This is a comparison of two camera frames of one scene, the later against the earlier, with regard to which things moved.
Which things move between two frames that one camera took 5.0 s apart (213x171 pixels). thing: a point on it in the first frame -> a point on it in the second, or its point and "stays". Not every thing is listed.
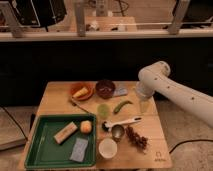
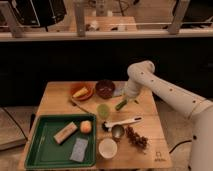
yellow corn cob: (82, 92) stays
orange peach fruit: (85, 126) stays
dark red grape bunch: (136, 139) stays
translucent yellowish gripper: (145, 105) -> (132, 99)
